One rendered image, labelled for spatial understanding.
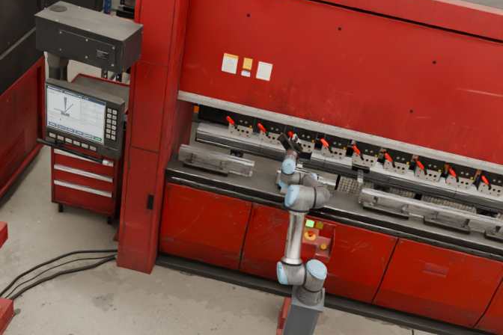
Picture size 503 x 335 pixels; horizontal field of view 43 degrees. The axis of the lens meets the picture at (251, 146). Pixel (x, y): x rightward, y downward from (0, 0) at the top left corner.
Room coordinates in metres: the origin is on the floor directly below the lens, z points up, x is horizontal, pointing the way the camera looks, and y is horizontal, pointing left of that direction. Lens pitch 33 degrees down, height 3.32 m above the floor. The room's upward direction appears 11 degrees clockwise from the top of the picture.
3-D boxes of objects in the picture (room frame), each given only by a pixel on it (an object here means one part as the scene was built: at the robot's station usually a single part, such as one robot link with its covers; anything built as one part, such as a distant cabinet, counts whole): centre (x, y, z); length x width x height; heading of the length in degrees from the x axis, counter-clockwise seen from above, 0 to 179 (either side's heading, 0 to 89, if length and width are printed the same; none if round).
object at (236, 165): (3.48, 0.21, 0.92); 0.50 x 0.06 x 0.10; 87
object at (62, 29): (3.02, 0.95, 1.53); 0.51 x 0.25 x 0.85; 79
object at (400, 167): (3.41, -0.91, 1.26); 0.15 x 0.09 x 0.17; 87
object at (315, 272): (2.57, -0.47, 0.94); 0.13 x 0.12 x 0.14; 101
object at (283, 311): (3.06, -0.51, 0.06); 0.25 x 0.20 x 0.12; 177
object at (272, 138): (3.46, -0.11, 1.26); 0.15 x 0.09 x 0.17; 87
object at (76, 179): (3.88, 1.14, 0.50); 0.50 x 0.50 x 1.00; 87
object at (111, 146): (2.93, 0.92, 1.42); 0.45 x 0.12 x 0.36; 79
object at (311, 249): (3.09, -0.52, 0.75); 0.20 x 0.16 x 0.18; 87
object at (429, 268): (3.22, -1.35, 0.58); 0.15 x 0.02 x 0.07; 87
